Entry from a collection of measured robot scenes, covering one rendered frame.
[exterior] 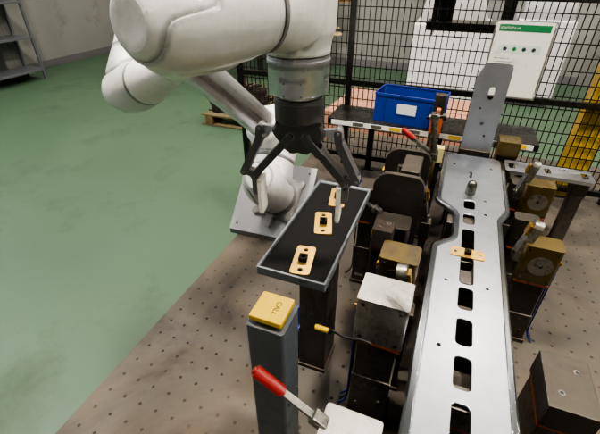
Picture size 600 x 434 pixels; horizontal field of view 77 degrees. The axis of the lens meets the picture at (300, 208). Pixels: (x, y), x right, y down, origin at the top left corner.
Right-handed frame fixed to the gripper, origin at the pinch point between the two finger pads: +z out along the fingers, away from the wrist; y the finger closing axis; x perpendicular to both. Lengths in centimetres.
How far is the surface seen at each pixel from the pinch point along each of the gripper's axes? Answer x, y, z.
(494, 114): 102, 55, 13
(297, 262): -0.9, -0.3, 11.9
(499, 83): 102, 54, 2
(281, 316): -14.1, 0.0, 12.2
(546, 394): -10, 45, 26
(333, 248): 5.3, 5.7, 12.2
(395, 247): 18.7, 18.8, 20.3
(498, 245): 37, 47, 29
